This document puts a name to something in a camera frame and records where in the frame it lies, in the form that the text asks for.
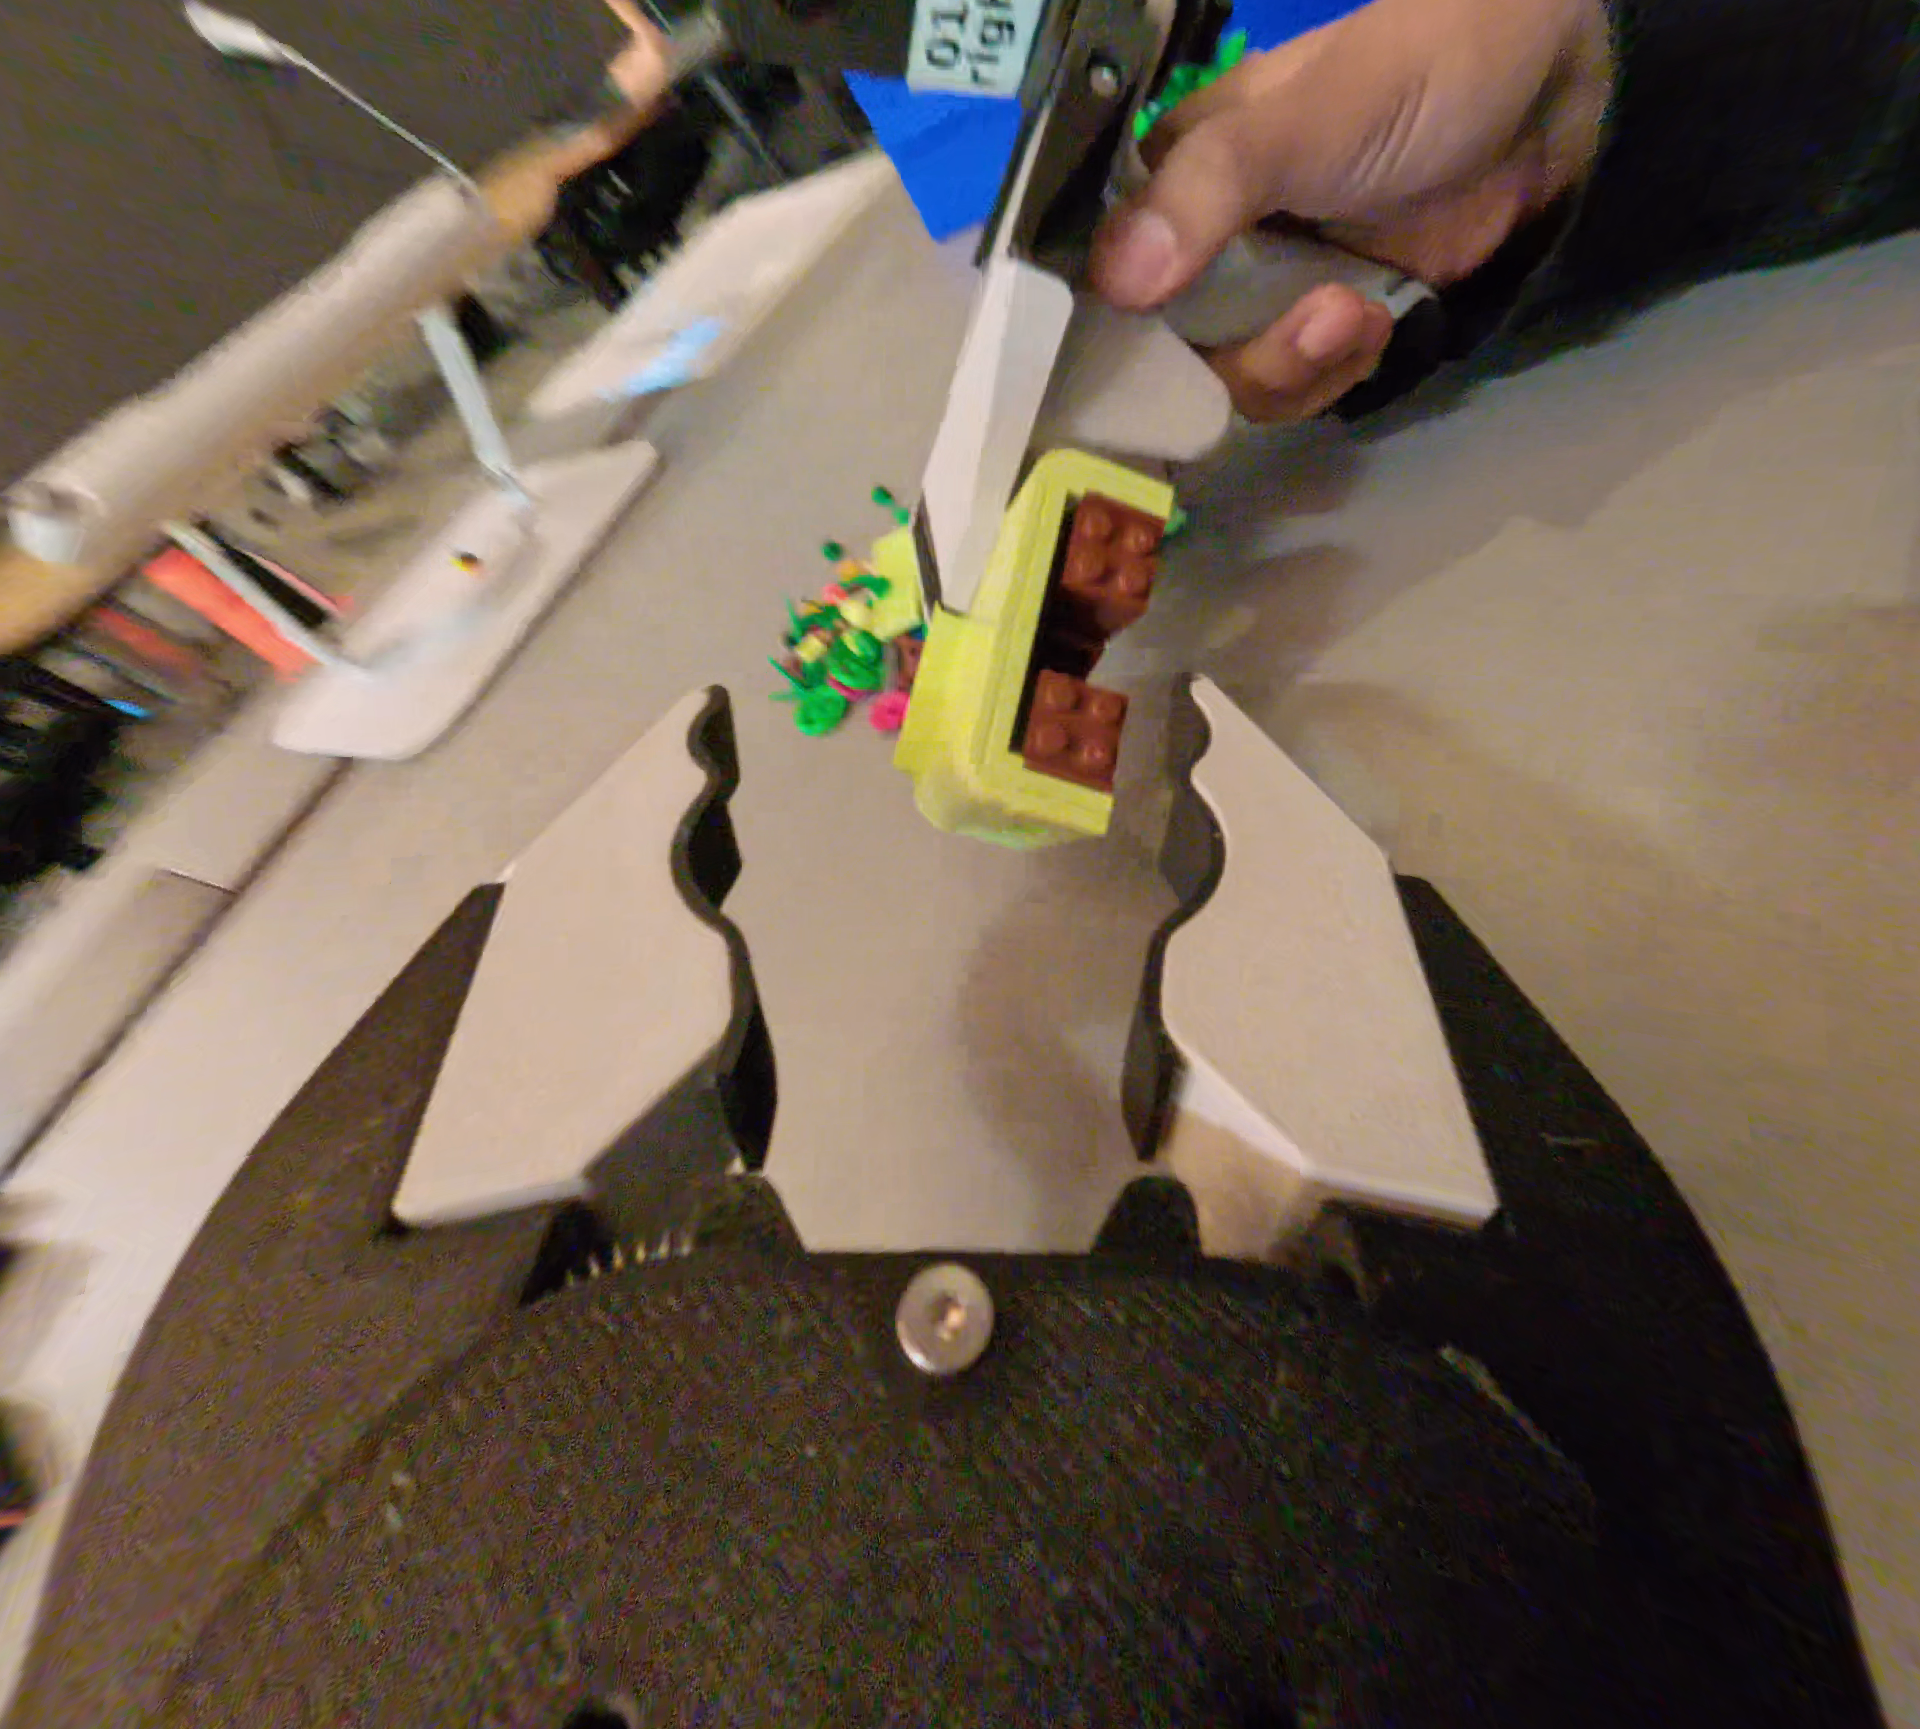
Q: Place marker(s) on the lime brick box with brown bricks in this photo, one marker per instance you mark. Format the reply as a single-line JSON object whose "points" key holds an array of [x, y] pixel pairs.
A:
{"points": [[961, 695]]}

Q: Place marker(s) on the green toy flower stem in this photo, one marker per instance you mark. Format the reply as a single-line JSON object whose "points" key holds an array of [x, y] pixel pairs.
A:
{"points": [[1186, 87]]}

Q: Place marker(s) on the person's right hand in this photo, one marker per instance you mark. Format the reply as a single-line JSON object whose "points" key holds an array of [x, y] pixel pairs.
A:
{"points": [[1396, 109]]}

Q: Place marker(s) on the white adjustable stand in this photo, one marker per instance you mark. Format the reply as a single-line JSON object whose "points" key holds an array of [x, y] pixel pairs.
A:
{"points": [[495, 588]]}

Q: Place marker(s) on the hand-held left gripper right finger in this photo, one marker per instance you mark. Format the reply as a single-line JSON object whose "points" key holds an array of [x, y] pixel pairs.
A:
{"points": [[1319, 1026]]}

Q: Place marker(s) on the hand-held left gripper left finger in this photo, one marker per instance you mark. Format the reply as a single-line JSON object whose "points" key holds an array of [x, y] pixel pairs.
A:
{"points": [[585, 1010]]}

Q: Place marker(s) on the orange plastic object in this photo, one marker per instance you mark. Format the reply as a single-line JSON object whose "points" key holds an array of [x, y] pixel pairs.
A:
{"points": [[226, 603]]}

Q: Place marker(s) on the laminated instruction sheet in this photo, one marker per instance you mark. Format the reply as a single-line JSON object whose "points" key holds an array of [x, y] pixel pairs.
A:
{"points": [[676, 333]]}

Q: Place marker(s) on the pile of small toy bricks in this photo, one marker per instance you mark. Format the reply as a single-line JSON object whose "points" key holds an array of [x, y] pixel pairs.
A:
{"points": [[822, 709]]}

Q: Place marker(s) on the dark panel with wooden edge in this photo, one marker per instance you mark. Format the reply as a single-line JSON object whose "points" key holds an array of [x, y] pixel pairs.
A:
{"points": [[226, 109]]}

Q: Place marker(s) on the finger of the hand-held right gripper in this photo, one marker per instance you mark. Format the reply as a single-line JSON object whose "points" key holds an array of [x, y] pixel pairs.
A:
{"points": [[997, 409]]}

